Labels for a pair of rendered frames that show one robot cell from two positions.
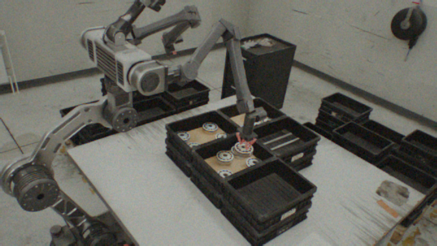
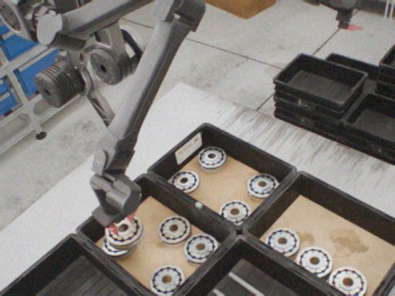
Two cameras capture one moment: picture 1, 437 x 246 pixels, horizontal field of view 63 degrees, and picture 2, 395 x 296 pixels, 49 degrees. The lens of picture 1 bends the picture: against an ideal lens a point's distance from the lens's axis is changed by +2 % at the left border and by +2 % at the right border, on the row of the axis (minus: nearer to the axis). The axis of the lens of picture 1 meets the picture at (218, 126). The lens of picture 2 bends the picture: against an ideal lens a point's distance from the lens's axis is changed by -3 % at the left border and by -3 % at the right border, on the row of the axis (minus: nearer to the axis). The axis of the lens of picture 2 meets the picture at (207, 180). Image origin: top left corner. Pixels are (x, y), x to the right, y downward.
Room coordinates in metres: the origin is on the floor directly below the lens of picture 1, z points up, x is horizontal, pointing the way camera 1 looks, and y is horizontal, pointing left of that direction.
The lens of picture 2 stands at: (1.80, -0.89, 1.96)
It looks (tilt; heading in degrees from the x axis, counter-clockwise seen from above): 48 degrees down; 90
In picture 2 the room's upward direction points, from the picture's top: 10 degrees counter-clockwise
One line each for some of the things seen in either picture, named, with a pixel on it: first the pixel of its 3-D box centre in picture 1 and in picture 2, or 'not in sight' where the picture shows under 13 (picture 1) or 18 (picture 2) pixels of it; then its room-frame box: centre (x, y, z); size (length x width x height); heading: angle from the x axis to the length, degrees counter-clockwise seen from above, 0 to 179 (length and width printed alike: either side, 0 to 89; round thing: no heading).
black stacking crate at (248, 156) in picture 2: (203, 135); (221, 183); (1.85, 0.09, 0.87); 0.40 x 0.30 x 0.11; 130
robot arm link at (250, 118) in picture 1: (250, 118); (106, 186); (1.56, -0.16, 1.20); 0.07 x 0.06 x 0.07; 133
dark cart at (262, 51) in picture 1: (255, 81); not in sight; (3.65, -0.36, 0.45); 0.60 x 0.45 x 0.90; 134
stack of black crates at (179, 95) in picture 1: (184, 107); not in sight; (3.02, 0.35, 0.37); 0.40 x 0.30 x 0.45; 134
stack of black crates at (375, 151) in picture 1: (354, 157); not in sight; (2.51, -1.20, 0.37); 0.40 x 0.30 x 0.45; 44
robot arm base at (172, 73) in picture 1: (167, 73); (44, 18); (1.45, 0.25, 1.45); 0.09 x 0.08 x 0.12; 44
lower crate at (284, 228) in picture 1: (265, 207); not in sight; (1.39, -0.30, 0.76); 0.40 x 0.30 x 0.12; 130
